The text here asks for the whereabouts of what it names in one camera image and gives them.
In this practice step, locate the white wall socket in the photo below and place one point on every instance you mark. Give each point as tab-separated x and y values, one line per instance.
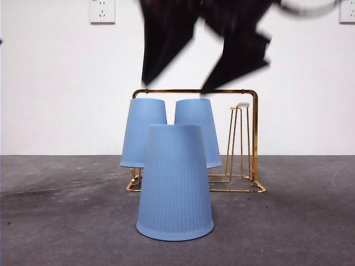
348	14
102	12

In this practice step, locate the blue ribbed plastic cup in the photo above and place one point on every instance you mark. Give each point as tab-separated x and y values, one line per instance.
194	113
174	183
138	116

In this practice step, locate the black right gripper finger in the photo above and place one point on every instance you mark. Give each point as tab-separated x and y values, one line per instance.
166	33
238	55

